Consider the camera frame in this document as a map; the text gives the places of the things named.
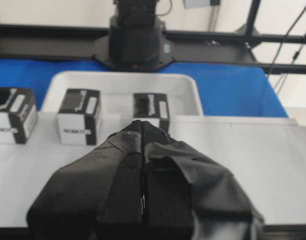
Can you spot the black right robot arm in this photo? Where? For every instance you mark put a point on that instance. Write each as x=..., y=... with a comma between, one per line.
x=135, y=38

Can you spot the blue table mat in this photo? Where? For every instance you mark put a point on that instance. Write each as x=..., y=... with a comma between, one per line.
x=224, y=90

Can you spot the farthest black Dynamixel box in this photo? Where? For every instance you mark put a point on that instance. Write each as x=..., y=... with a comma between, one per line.
x=18, y=114

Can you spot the black aluminium frame rail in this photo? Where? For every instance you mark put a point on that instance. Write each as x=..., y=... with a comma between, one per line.
x=51, y=43

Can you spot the white plastic tray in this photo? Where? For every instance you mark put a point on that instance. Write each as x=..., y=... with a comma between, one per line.
x=117, y=90

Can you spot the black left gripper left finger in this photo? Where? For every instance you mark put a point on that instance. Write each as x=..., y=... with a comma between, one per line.
x=97, y=197

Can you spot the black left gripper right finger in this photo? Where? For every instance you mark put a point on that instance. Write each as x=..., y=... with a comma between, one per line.
x=189, y=196

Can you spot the black Dynamixel box from tray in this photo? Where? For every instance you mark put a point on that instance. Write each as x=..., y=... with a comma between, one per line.
x=152, y=107

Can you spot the middle black Dynamixel box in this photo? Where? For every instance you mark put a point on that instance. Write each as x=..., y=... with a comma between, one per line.
x=79, y=117

